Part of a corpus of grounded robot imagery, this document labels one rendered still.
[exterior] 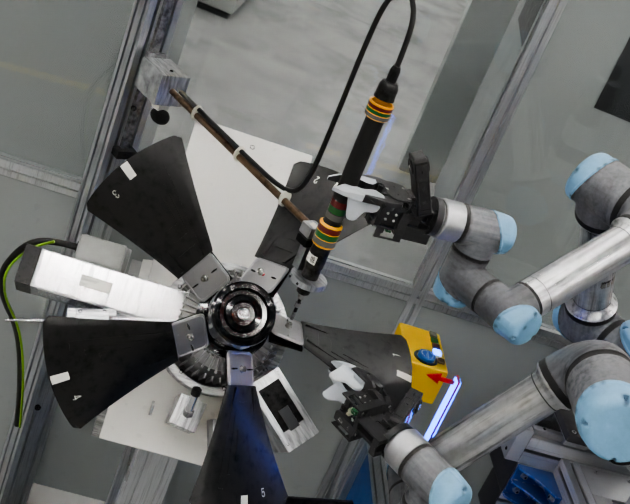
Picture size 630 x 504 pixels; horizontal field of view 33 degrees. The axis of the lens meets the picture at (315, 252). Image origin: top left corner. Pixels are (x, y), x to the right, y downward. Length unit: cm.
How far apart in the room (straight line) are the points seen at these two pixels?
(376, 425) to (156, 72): 91
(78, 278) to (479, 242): 75
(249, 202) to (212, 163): 11
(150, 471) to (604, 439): 102
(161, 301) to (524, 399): 71
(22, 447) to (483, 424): 146
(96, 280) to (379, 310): 97
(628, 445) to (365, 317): 124
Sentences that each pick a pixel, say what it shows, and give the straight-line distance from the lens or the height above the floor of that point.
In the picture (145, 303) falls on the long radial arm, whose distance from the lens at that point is 209.
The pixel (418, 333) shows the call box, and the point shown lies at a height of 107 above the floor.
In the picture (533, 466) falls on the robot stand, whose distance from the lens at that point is 255.
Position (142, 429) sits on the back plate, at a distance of 219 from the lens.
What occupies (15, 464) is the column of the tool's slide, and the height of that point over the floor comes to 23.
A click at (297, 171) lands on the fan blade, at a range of 214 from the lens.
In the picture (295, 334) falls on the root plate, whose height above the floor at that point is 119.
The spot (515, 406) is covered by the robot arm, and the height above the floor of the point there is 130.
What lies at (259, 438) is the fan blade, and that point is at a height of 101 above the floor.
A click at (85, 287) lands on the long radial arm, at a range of 209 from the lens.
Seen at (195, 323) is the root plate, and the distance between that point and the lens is 197.
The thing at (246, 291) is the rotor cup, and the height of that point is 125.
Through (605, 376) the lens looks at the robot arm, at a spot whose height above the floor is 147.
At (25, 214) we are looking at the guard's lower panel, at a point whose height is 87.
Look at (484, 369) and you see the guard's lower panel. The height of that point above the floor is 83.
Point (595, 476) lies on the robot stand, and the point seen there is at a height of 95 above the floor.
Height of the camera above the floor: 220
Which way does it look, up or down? 26 degrees down
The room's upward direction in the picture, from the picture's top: 23 degrees clockwise
